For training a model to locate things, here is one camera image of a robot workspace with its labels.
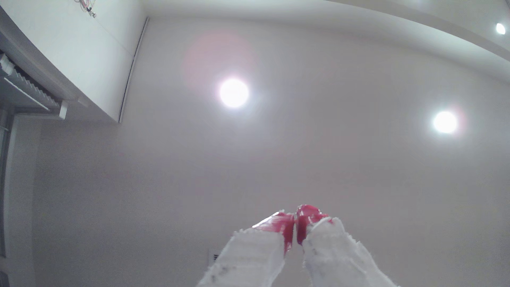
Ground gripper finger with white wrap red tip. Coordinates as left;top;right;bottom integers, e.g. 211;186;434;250
196;211;296;287
296;204;399;287

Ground large round ceiling light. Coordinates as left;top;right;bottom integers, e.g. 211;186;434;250
433;110;459;134
219;78;250;109

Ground white window blind rail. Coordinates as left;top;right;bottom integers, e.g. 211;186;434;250
0;52;69;120

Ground red loose ceiling wires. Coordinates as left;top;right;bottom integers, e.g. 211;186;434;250
74;0;97;18

